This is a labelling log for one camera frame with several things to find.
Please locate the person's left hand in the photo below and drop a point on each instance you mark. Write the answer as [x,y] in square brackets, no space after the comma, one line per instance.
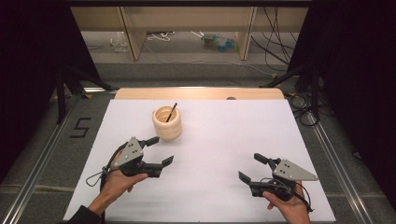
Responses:
[120,183]

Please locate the black stand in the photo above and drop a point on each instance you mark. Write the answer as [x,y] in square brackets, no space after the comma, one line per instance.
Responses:
[285,77]
[71,84]

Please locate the plastic bottles on floor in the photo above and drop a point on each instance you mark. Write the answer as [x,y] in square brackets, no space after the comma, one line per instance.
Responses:
[219,42]

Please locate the metal floor rail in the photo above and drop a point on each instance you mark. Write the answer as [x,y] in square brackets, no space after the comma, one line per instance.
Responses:
[37,158]
[337,161]

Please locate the person's right hand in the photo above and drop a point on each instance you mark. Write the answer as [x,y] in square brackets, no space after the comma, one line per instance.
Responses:
[291,210]

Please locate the wooden shelf unit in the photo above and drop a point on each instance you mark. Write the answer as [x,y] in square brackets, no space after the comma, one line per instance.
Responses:
[186,18]

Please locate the white table mat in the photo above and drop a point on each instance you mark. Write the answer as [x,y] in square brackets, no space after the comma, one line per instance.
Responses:
[218,140]

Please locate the white plastic bag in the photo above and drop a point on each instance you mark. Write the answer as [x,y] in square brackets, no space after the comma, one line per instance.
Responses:
[119,42]

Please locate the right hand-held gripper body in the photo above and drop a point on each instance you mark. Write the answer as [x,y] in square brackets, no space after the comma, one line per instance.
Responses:
[281,180]

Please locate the black curtain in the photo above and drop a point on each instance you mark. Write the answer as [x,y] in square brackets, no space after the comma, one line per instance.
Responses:
[358,93]
[31,77]

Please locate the black pen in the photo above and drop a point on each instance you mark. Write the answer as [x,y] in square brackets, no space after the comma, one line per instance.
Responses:
[171,112]

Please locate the cream ribbed pen holder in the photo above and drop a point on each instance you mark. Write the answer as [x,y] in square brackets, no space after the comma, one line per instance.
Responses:
[167,124]

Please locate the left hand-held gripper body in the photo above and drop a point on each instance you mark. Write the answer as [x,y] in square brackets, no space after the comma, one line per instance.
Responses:
[134,158]

